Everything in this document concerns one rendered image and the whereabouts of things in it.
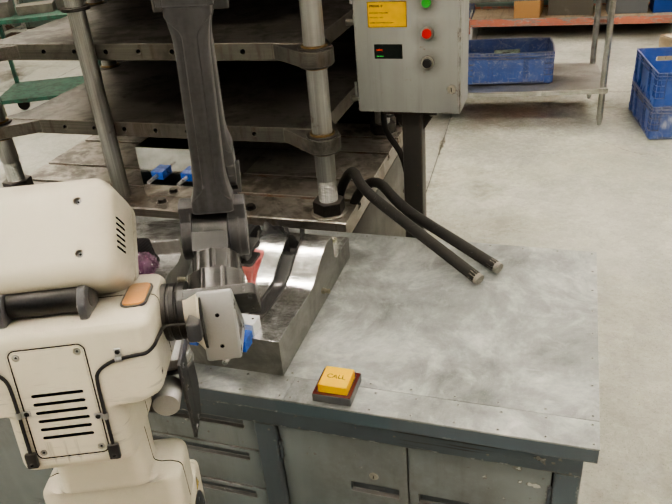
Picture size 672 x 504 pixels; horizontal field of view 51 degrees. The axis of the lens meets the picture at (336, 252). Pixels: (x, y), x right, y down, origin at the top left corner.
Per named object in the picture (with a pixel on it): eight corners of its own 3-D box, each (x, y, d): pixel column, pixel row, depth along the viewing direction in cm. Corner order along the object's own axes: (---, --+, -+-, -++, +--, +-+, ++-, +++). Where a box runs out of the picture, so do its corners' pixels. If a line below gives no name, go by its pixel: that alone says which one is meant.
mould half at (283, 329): (283, 376, 147) (275, 323, 140) (174, 360, 154) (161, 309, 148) (350, 256, 188) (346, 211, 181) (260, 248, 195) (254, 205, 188)
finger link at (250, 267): (237, 277, 144) (230, 237, 139) (269, 280, 142) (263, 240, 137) (223, 295, 138) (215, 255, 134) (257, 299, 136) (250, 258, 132)
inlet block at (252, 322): (237, 375, 138) (233, 354, 136) (215, 372, 140) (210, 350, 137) (262, 336, 149) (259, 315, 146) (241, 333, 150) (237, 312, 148)
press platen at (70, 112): (348, 196, 204) (344, 139, 195) (-10, 173, 242) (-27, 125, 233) (408, 104, 272) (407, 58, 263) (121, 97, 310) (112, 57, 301)
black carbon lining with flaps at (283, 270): (264, 329, 150) (258, 292, 145) (197, 320, 155) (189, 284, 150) (315, 249, 178) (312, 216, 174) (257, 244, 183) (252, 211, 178)
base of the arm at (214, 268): (171, 301, 100) (255, 291, 100) (170, 249, 103) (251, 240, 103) (184, 319, 108) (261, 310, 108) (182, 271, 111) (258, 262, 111)
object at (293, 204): (347, 240, 211) (345, 219, 207) (-2, 211, 249) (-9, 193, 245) (406, 138, 279) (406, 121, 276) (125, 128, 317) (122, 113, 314)
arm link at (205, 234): (192, 260, 104) (228, 257, 104) (190, 200, 108) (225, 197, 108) (200, 282, 112) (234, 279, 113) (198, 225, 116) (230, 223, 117)
